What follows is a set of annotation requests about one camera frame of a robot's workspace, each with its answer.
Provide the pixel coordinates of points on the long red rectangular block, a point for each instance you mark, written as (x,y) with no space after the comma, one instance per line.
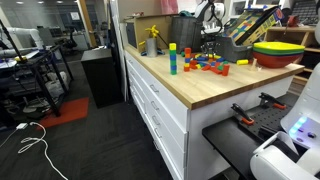
(216,70)

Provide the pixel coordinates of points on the red cube block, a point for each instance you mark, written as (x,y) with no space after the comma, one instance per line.
(188,50)
(186,69)

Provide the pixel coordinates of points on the pink item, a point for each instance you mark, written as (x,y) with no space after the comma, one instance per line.
(169,6)

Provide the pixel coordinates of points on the blue cylinder block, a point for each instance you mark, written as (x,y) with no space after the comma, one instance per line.
(220,60)
(200,58)

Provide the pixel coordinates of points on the large yellow cube block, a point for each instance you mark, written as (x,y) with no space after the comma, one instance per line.
(172,46)

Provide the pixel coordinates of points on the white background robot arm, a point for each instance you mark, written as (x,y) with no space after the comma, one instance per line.
(23,33)

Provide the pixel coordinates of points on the black background workbench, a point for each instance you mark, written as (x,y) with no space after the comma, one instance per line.
(43,63)

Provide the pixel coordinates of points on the teal item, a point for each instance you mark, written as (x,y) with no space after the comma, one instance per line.
(186,14)

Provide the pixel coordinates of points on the red plastic bowl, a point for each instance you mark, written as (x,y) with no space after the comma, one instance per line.
(276,61)

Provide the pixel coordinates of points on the orange flat block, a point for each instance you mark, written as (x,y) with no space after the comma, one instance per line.
(188,56)

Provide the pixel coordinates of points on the gray plastic bin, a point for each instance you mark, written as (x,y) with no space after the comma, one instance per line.
(235,51)

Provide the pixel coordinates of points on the black office chair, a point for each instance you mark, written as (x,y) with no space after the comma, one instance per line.
(70,41)

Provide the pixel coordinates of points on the green plastic bowl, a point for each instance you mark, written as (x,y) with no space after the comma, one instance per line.
(278,52)

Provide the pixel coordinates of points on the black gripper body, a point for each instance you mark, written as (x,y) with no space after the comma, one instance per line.
(210,40)

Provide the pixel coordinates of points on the black cabinet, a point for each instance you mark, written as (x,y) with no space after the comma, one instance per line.
(101,76)

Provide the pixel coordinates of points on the yellow flat block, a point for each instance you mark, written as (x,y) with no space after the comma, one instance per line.
(187,64)

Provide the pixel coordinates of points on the green cylinder block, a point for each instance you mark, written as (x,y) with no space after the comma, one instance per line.
(220,68)
(225,62)

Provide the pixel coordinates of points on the black orange spring clamp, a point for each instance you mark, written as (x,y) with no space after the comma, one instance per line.
(270,100)
(241,115)

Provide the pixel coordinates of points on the white power adapter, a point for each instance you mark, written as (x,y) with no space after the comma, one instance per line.
(22,126)

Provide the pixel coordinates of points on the wooden blocks cardboard box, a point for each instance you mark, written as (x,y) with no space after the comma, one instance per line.
(253,26)

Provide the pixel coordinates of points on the red cylinder block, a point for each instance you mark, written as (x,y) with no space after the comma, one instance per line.
(226,70)

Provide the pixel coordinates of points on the green cube block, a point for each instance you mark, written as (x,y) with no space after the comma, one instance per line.
(173,52)
(173,72)
(173,62)

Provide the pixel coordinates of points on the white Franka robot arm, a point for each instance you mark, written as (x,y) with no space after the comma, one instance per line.
(300,100)

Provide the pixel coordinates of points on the brown cardboard box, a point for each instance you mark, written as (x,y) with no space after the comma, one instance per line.
(165,26)

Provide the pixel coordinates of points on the metal cylinder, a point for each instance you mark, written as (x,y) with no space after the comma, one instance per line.
(151,47)

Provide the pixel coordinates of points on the wooden shelf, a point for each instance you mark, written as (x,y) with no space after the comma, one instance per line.
(300,29)

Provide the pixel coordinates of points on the framed wall sign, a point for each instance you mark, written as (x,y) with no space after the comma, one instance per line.
(75,16)

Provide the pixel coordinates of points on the yellow plastic bowl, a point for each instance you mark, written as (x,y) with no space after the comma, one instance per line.
(278,45)

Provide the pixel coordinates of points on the black perforated plate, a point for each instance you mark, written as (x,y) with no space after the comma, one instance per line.
(266,120)

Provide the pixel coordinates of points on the white drawer cabinet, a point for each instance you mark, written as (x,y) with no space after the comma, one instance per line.
(173,116)

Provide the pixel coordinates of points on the dark gray crate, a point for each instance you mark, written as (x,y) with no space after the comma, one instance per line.
(185,33)

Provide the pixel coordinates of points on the red floor mat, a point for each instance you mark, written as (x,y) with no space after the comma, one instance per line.
(66,111)

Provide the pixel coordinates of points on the plain wooden peg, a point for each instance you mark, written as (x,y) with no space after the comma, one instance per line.
(255,65)

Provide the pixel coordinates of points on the blue cube block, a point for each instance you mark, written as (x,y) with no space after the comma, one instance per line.
(173,67)
(187,60)
(173,57)

